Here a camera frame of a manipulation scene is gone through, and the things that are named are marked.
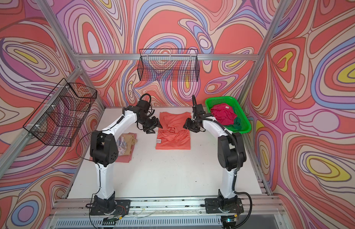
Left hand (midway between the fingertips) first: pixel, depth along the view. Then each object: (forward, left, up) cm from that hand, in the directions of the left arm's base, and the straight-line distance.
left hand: (162, 127), depth 91 cm
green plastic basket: (+5, -59, -6) cm, 59 cm away
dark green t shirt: (+7, -53, -7) cm, 54 cm away
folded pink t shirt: (-16, +22, -11) cm, 29 cm away
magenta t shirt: (+18, -46, -6) cm, 49 cm away
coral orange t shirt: (+1, -5, -9) cm, 11 cm away
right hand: (+1, -17, -4) cm, 17 cm away
